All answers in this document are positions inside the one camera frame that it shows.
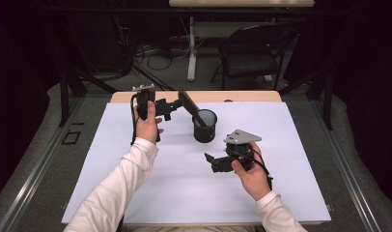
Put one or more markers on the black folding chair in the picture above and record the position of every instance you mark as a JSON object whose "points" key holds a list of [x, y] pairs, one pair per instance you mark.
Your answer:
{"points": [[248, 64]]}

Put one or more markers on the aluminium floor rail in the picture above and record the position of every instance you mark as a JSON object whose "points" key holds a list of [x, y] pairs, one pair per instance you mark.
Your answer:
{"points": [[30, 180], [351, 187]]}

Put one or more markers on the black metal frame stand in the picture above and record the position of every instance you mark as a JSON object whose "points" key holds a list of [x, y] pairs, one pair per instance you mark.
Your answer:
{"points": [[64, 96], [328, 103]]}

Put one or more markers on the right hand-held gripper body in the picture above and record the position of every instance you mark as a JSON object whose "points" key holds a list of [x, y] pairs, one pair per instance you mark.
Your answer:
{"points": [[242, 151]]}

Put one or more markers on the light wooden desk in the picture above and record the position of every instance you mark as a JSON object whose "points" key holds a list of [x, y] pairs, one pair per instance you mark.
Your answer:
{"points": [[242, 3]]}

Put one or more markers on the white table mat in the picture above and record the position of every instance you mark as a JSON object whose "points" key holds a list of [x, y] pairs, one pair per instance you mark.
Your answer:
{"points": [[184, 193]]}

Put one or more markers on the person's left hand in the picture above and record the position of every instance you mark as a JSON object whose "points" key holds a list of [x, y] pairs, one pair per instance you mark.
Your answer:
{"points": [[147, 129]]}

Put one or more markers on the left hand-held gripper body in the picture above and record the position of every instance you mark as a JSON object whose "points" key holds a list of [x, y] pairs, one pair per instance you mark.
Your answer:
{"points": [[144, 96]]}

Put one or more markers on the person's right hand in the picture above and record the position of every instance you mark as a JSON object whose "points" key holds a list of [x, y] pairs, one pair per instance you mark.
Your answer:
{"points": [[253, 182]]}

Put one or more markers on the black mesh pen holder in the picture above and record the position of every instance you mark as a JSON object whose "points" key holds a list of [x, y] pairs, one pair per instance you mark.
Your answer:
{"points": [[203, 135]]}

